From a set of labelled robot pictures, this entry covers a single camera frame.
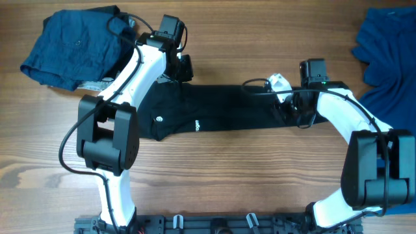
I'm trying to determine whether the black t-shirt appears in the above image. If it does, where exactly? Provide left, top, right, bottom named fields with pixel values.
left=137, top=82, right=326, bottom=141

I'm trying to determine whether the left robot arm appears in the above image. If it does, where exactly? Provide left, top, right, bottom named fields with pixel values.
left=76, top=15, right=193, bottom=233

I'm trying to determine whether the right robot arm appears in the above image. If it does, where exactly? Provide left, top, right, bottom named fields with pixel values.
left=266, top=58, right=415, bottom=230

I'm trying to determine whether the folded dark blue shirt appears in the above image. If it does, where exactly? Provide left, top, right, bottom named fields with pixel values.
left=20, top=5, right=136, bottom=91

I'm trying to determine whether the blue t-shirt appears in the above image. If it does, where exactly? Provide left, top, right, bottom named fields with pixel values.
left=351, top=6, right=416, bottom=216

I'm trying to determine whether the right black cable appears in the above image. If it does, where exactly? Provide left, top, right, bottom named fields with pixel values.
left=240, top=77, right=391, bottom=228

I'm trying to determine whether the black cable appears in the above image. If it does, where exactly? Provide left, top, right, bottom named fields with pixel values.
left=58, top=12, right=189, bottom=234
left=240, top=77, right=391, bottom=228

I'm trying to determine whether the left black cable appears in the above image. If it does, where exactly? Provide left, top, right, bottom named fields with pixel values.
left=58, top=12, right=189, bottom=234

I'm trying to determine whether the right white rail clip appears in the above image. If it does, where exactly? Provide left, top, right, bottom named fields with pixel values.
left=246, top=213, right=259, bottom=229

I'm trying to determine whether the white rail clip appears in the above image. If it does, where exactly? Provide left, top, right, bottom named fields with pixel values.
left=246, top=213, right=259, bottom=229
left=172, top=214, right=184, bottom=229

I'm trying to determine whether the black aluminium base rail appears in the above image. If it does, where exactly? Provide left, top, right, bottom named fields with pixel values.
left=74, top=213, right=363, bottom=234

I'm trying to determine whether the left white rail clip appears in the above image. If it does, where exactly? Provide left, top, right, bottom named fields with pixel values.
left=172, top=214, right=184, bottom=229

